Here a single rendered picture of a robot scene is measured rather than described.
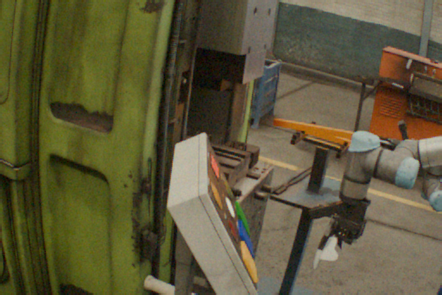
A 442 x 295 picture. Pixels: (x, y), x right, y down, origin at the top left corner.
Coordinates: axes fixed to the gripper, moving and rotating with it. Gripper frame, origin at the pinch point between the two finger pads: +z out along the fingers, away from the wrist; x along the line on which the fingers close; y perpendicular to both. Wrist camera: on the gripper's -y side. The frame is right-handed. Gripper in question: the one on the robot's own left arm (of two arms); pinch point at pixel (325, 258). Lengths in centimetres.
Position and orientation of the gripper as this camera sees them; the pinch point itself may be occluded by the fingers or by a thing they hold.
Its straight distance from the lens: 124.4
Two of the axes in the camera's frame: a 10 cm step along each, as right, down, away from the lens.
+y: 7.4, 3.2, -5.9
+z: -1.3, 9.3, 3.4
